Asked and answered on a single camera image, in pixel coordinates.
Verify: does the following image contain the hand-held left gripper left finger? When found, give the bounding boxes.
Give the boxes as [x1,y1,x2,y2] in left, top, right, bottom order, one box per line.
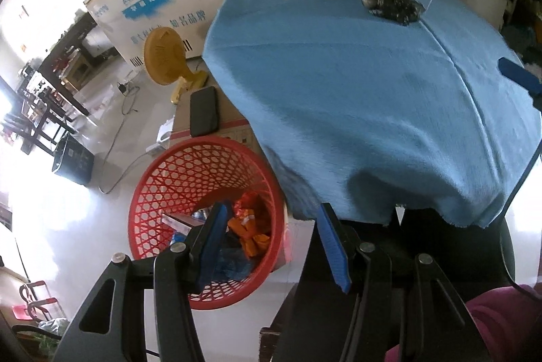
[53,202,231,362]

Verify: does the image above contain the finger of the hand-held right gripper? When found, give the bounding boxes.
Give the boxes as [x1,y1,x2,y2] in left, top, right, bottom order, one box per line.
[497,57,542,109]

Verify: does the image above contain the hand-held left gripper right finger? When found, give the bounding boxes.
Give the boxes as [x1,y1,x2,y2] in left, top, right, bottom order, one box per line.
[317,202,487,362]

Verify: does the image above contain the red plastic wrapper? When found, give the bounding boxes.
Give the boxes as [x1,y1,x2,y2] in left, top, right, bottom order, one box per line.
[228,193,272,259]

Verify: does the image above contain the red lattice plastic basket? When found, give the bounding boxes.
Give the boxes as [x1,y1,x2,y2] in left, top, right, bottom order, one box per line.
[128,135,286,311]

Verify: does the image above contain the dark plastic bag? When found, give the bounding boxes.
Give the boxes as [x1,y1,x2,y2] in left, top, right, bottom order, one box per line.
[361,0,426,25]

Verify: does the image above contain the white power strip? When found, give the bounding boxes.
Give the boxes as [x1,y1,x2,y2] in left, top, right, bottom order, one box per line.
[146,119,176,153]

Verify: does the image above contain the brown cardboard box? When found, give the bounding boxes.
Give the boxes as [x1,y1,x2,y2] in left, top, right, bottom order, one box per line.
[169,72,272,159]

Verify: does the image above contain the black smartphone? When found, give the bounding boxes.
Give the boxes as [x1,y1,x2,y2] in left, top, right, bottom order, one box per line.
[190,87,220,137]

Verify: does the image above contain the blue tablecloth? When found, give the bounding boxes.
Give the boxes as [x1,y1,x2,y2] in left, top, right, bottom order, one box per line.
[202,0,542,229]

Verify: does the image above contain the black floor bin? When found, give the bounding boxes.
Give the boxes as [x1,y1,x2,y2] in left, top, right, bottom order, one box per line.
[51,133,96,187]

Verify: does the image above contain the person's magenta pants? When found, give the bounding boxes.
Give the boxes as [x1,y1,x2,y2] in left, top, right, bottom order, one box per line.
[383,285,542,362]

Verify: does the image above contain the yellow desk fan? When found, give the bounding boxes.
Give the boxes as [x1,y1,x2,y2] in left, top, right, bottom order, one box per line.
[143,27,208,104]

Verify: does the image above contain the dark wooden chair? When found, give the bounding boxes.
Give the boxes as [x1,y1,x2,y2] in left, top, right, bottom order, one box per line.
[0,89,81,155]

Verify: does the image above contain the dark wooden table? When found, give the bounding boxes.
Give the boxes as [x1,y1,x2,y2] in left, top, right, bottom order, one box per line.
[17,13,115,117]

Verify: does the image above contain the dark table frame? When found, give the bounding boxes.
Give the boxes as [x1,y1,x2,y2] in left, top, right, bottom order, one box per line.
[258,207,515,362]

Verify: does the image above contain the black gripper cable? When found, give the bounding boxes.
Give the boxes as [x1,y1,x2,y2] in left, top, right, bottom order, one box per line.
[500,142,542,295]

